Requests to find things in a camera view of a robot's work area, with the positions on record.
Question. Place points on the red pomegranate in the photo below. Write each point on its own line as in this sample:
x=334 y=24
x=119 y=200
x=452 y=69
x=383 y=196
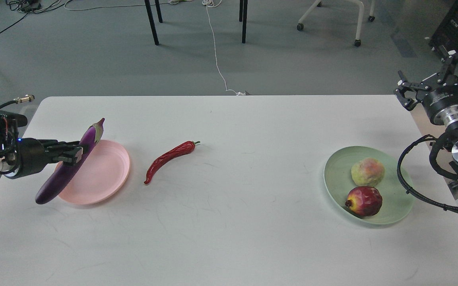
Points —
x=364 y=201

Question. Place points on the white wheeled chair base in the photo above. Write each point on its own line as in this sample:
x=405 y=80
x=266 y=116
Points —
x=354 y=14

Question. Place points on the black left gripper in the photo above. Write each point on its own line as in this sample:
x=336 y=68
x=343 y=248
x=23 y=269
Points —
x=33 y=157

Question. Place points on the pink plate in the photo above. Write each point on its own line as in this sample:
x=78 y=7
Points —
x=103 y=173

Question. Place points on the black table leg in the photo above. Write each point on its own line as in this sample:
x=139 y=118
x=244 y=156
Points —
x=243 y=11
x=151 y=18

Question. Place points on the red chili pepper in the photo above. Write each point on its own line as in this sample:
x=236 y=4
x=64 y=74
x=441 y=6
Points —
x=178 y=151

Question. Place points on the purple eggplant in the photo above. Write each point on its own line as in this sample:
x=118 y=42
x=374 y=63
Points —
x=64 y=173

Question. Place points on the black table leg left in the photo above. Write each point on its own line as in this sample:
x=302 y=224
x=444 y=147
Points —
x=151 y=18

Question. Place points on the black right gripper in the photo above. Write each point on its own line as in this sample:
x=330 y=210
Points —
x=441 y=105

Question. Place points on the light green plate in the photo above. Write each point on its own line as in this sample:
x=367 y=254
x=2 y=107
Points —
x=397 y=204

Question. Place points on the black table leg right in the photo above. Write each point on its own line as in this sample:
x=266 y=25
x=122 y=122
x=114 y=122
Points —
x=243 y=11

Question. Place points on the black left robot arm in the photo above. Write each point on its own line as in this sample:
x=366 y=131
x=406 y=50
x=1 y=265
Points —
x=9 y=136

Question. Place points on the yellow-green peach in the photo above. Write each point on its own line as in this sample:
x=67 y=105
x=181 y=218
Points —
x=367 y=172

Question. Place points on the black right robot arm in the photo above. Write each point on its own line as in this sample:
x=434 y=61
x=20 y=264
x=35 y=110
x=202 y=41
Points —
x=443 y=158

